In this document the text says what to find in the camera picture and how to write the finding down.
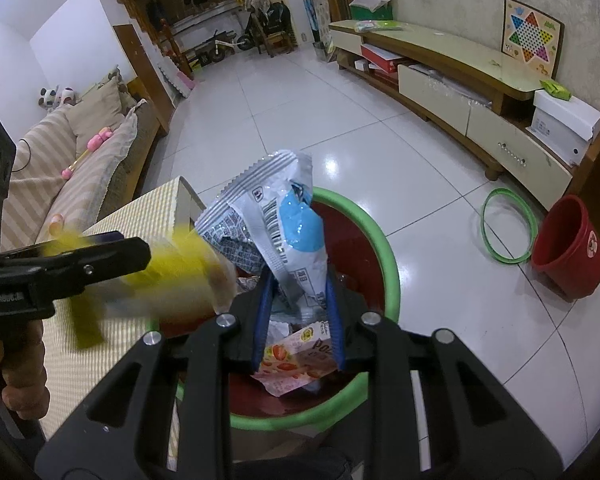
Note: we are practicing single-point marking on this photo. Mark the red flat box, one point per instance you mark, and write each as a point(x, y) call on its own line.
point(380, 57)

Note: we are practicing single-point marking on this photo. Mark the pink toy hammer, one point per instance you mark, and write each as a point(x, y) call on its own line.
point(100, 139)

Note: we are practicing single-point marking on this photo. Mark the small wooden stool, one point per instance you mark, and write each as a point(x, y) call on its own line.
point(280, 44)

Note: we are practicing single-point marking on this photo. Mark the person's left hand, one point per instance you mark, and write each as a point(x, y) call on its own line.
point(22, 375)

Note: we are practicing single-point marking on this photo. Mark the beige striped sofa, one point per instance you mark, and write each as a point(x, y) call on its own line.
point(45, 160)

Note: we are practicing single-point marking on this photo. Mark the yellow white carton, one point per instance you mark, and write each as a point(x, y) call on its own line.
point(190, 270)

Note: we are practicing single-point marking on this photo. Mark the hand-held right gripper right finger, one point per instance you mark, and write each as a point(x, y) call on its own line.
point(336, 320)

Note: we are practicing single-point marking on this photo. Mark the white plush toy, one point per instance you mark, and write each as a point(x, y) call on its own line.
point(67, 96)

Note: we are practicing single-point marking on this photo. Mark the wooden television cabinet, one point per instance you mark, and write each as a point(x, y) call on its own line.
point(455, 50)

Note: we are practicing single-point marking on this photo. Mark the colourful poster board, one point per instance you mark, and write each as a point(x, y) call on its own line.
point(316, 17)

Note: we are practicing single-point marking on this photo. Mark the red basin with green rim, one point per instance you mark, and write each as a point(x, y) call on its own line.
point(350, 250)

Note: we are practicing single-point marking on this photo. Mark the green hoop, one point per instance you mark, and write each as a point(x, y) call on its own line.
point(484, 230)

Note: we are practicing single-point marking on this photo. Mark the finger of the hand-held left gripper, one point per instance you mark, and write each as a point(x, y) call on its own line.
point(95, 262)

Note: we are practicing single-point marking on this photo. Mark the star checkers board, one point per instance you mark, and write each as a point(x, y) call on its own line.
point(530, 30)

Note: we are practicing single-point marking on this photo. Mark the green snack packet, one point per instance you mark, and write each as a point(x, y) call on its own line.
point(555, 90)

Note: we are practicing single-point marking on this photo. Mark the pink carton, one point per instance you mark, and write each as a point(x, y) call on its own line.
point(290, 365)

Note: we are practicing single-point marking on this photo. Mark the green white open box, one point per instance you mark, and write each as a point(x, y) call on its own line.
point(372, 10)

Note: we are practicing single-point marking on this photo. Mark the red plastic bucket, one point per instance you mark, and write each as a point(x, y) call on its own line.
point(565, 255)

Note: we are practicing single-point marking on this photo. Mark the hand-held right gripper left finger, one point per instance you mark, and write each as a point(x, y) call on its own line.
point(262, 310)

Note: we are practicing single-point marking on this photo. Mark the green checkered tablecloth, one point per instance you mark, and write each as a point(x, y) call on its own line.
point(145, 210)

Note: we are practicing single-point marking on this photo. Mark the beige pillow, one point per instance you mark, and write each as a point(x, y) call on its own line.
point(97, 115)

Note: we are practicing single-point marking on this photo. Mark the panda plush toy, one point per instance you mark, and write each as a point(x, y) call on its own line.
point(47, 97)

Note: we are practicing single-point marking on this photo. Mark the white balance bike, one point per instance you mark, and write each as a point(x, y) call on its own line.
point(225, 45)

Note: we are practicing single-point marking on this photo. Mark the silver blue snack bag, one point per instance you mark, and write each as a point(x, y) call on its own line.
point(280, 220)

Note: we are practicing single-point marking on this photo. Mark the white shoe box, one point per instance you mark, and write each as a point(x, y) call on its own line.
point(565, 120)

